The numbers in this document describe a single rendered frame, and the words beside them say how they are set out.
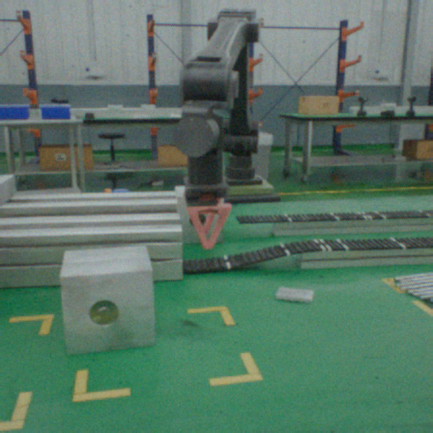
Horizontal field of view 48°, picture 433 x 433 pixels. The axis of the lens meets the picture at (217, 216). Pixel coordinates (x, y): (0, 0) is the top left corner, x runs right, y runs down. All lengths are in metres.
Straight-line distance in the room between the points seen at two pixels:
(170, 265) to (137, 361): 0.23
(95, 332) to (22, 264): 0.25
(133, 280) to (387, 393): 0.29
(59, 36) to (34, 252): 7.82
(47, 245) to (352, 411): 0.49
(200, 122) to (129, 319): 0.28
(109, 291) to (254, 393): 0.19
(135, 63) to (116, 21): 0.68
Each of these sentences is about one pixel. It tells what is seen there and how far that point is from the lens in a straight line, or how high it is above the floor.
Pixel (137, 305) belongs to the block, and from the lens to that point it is 0.57.
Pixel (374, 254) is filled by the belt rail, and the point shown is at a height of 0.80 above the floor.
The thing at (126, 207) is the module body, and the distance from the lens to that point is 0.93.
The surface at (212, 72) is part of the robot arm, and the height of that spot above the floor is 1.09.
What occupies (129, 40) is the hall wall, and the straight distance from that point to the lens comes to 8.44.
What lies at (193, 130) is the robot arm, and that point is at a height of 1.02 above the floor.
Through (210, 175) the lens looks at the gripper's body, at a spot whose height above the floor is 0.94.
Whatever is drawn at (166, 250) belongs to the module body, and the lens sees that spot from 0.75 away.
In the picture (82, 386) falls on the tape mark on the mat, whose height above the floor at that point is 0.78.
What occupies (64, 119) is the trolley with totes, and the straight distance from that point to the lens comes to 3.77.
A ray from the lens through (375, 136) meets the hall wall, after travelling 9.64.
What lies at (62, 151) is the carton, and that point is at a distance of 5.70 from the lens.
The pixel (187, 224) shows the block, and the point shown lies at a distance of 0.94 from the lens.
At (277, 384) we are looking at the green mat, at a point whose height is 0.78.
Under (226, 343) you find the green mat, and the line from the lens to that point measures 0.59.
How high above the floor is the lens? 1.07
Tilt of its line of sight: 15 degrees down
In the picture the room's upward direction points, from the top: straight up
